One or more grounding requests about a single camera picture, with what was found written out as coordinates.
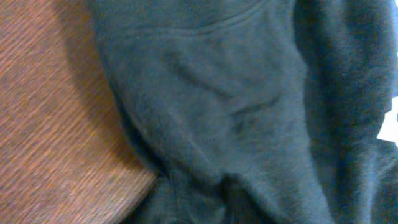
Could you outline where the dark green Nike t-shirt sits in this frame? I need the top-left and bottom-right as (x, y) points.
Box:
(89, 0), (397, 224)

